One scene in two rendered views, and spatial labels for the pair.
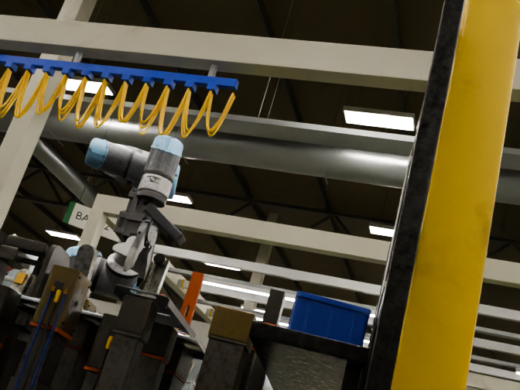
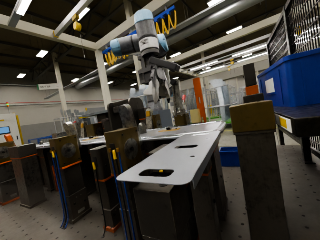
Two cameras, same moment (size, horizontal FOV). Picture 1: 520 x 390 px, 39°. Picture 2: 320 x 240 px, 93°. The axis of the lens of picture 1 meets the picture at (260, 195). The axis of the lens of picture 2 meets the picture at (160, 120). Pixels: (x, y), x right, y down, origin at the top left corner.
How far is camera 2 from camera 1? 112 cm
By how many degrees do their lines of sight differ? 29
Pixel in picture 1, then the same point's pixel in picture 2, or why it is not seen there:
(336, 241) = (222, 39)
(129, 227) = (146, 76)
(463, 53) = not seen: outside the picture
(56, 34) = (123, 28)
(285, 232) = (207, 45)
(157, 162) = (141, 29)
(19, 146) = (138, 63)
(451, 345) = not seen: outside the picture
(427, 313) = not seen: outside the picture
